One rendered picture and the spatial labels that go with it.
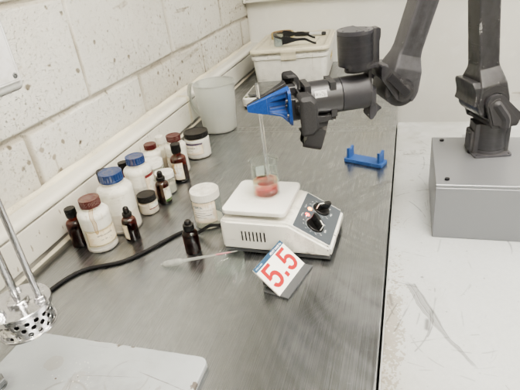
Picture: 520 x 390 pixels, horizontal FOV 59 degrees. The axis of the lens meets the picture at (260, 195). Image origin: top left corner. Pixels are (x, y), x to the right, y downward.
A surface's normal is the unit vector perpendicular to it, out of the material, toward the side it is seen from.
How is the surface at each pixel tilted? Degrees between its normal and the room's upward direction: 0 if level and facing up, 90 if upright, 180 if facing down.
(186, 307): 0
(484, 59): 91
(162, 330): 0
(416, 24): 91
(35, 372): 0
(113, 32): 90
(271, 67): 94
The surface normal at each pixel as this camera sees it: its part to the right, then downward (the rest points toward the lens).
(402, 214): -0.11, -0.88
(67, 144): 0.95, 0.04
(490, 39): 0.14, 0.47
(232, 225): -0.31, 0.48
